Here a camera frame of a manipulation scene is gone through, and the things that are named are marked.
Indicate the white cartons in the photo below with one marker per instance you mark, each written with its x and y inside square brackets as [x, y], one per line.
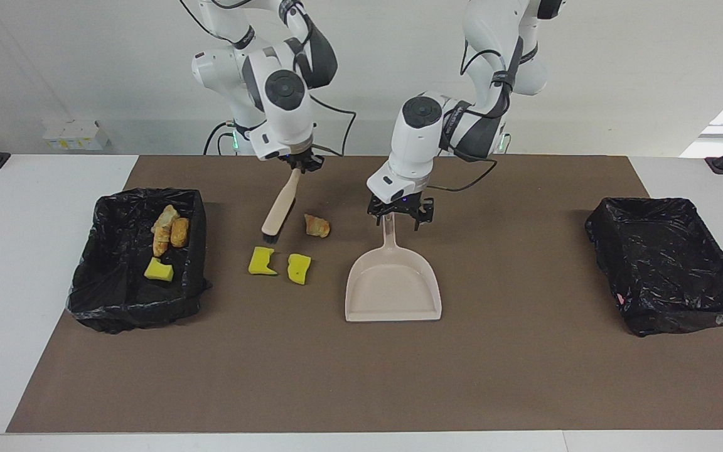
[76, 135]

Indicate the beige hand brush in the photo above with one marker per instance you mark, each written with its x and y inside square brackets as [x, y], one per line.
[280, 210]

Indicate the yellow sponge piece with hole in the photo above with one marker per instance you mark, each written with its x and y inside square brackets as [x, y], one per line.
[299, 269]

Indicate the black bag lined bin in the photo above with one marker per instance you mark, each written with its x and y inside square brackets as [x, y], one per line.
[110, 276]
[669, 270]

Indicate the brown table mat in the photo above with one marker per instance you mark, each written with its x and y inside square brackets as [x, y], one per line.
[336, 376]

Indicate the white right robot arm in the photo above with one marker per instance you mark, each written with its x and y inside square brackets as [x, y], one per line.
[280, 94]

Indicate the notched yellow sponge piece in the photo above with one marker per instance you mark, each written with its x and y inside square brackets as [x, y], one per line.
[261, 260]

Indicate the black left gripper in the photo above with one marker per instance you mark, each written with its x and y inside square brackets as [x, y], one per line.
[399, 204]

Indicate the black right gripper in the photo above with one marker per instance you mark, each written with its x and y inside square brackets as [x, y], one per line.
[308, 160]

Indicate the golden croissant piece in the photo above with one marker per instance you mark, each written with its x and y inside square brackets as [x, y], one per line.
[316, 226]
[160, 243]
[166, 218]

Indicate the brown bread roll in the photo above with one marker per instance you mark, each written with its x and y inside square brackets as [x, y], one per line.
[179, 232]

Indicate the yellow green sponge piece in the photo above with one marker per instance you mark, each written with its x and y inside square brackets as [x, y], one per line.
[159, 270]

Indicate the beige plastic dustpan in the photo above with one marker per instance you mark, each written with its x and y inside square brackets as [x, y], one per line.
[393, 295]

